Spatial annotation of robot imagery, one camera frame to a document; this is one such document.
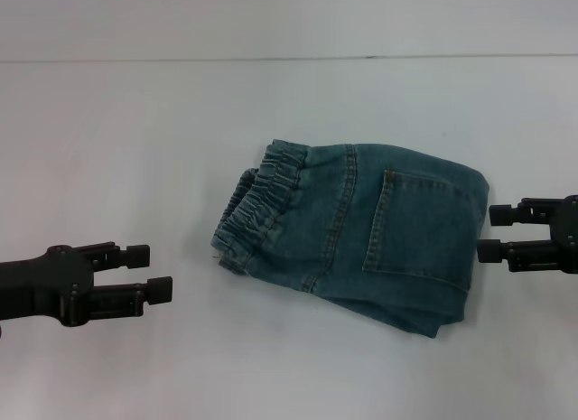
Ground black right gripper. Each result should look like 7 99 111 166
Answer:
477 194 578 275

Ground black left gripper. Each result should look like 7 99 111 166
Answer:
0 242 174 329

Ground blue denim shorts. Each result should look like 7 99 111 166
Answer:
210 138 492 341

